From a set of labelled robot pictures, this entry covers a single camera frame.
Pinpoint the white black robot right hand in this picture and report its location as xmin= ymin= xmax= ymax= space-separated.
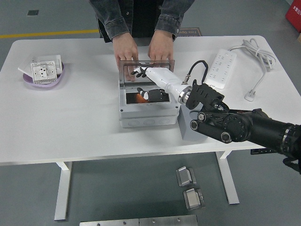
xmin=130 ymin=66 xmax=188 ymax=103

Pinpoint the person's left hand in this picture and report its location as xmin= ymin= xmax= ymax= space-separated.
xmin=147 ymin=29 xmax=174 ymax=65

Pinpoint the person's right hand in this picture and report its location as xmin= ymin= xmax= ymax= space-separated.
xmin=112 ymin=32 xmax=139 ymax=82

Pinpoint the orange cylinder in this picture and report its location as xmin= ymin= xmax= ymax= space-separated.
xmin=134 ymin=92 xmax=148 ymax=104

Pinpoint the grey box with clear lid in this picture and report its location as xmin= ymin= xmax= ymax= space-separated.
xmin=118 ymin=59 xmax=180 ymax=129

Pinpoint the grey cube with round hole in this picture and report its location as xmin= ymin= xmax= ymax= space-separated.
xmin=178 ymin=105 xmax=214 ymax=141

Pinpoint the red box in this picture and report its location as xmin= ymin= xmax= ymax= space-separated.
xmin=285 ymin=0 xmax=301 ymax=33

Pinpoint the brown floor sign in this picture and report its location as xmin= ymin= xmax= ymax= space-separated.
xmin=177 ymin=27 xmax=203 ymax=37

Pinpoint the person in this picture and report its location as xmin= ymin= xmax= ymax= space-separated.
xmin=88 ymin=0 xmax=196 ymax=43

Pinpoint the white power strip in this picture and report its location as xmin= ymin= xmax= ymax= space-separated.
xmin=203 ymin=48 xmax=238 ymax=90

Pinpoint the yellow floor tape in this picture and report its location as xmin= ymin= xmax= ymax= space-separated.
xmin=0 ymin=29 xmax=99 ymax=40

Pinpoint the white socket module with holes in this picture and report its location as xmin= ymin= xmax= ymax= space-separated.
xmin=30 ymin=60 xmax=58 ymax=84

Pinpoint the purple bowl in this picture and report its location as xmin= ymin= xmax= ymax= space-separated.
xmin=22 ymin=61 xmax=66 ymax=89

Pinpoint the metal block fixture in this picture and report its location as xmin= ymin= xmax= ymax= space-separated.
xmin=183 ymin=187 xmax=206 ymax=210
xmin=176 ymin=166 xmax=198 ymax=188

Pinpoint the black table control panel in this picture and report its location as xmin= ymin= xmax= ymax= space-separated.
xmin=251 ymin=148 xmax=277 ymax=155

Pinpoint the white table leg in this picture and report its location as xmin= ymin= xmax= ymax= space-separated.
xmin=215 ymin=150 xmax=240 ymax=205
xmin=54 ymin=161 xmax=73 ymax=221

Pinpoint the grey metal plate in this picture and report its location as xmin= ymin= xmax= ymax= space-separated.
xmin=79 ymin=218 xmax=140 ymax=226
xmin=139 ymin=214 xmax=198 ymax=226

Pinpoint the white switch plate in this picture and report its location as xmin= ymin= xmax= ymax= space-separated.
xmin=37 ymin=54 xmax=65 ymax=73
xmin=17 ymin=56 xmax=36 ymax=78

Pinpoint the white power cord with plug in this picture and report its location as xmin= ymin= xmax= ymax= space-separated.
xmin=228 ymin=38 xmax=276 ymax=102

